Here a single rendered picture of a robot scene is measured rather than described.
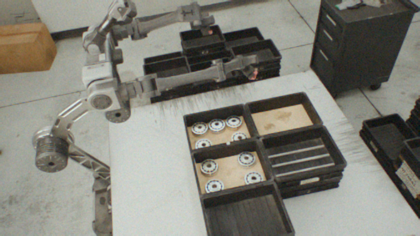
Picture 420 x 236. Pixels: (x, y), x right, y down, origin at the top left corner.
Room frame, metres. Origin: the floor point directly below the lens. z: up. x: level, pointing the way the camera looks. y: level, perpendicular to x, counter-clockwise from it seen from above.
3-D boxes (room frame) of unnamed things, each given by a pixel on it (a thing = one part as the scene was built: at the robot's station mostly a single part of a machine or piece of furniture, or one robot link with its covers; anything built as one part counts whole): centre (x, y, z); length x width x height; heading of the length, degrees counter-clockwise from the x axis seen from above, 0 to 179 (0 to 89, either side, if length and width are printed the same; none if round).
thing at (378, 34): (2.64, -1.43, 0.45); 0.60 x 0.45 x 0.90; 98
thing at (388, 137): (1.62, -1.38, 0.26); 0.40 x 0.30 x 0.23; 8
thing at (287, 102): (1.46, -0.46, 0.87); 0.40 x 0.30 x 0.11; 97
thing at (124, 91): (1.22, 0.36, 1.45); 0.09 x 0.08 x 0.12; 8
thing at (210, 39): (2.89, -0.03, 0.37); 0.40 x 0.30 x 0.45; 98
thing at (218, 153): (1.12, -0.09, 0.87); 0.40 x 0.30 x 0.11; 97
